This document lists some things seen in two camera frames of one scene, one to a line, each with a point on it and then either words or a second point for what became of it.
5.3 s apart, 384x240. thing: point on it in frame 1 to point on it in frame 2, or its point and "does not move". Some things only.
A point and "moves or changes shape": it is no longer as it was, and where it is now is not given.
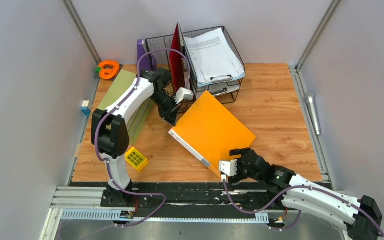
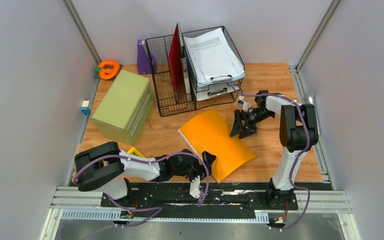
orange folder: (210, 131) moves or changes shape
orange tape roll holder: (108, 73) does not move
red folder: (177, 61) does not move
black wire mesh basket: (197, 61) does not move
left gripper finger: (170, 115) to (209, 158)
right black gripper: (239, 176) to (238, 127)
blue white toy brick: (85, 108) does not move
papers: (212, 56) does not move
